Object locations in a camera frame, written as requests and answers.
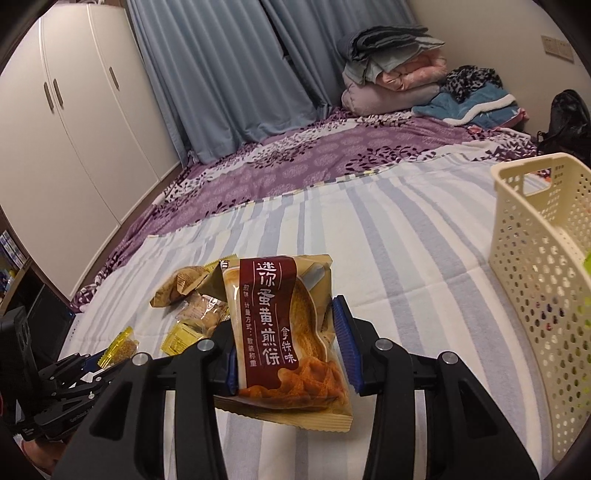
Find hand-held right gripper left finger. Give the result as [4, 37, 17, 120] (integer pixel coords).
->
[65, 323, 241, 480]

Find black backpack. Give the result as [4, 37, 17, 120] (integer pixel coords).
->
[536, 89, 591, 162]

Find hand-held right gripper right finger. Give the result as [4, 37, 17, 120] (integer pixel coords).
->
[332, 295, 541, 480]

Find tan dotted snack packet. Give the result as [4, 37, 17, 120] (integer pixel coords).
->
[150, 265, 218, 308]

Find white wardrobe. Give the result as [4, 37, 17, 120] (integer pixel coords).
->
[0, 0, 183, 301]

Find mauve folded quilt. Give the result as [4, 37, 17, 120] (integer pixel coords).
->
[341, 80, 446, 116]

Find leopard print cloth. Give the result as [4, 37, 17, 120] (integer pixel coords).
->
[443, 65, 504, 103]

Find cream perforated plastic basket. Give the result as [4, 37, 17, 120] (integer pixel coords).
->
[488, 154, 591, 466]

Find purple floral bedsheet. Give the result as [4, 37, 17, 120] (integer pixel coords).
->
[69, 106, 550, 315]

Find wall socket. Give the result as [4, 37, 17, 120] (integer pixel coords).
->
[540, 34, 575, 61]

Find pale green folded blanket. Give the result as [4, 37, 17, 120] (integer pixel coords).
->
[344, 46, 444, 84]

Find dark shelf unit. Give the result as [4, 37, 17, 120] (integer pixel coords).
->
[0, 226, 77, 365]

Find blue-grey curtain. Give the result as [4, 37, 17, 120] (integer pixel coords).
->
[124, 0, 416, 164]

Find yellow biscuit packet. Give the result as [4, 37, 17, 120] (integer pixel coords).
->
[161, 256, 238, 356]

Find clear yellow-edged round cake packet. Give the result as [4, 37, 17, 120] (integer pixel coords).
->
[99, 327, 139, 370]

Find grey folded blanket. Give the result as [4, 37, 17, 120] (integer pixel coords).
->
[337, 25, 446, 63]

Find tan brown-label pancake packet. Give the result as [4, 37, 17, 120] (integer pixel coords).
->
[215, 253, 354, 432]

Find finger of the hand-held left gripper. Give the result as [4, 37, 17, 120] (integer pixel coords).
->
[48, 359, 136, 408]
[41, 351, 110, 378]

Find pink folded quilt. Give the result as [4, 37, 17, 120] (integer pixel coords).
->
[374, 55, 448, 88]

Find blue fleece blanket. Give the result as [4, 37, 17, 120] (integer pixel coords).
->
[411, 83, 522, 129]

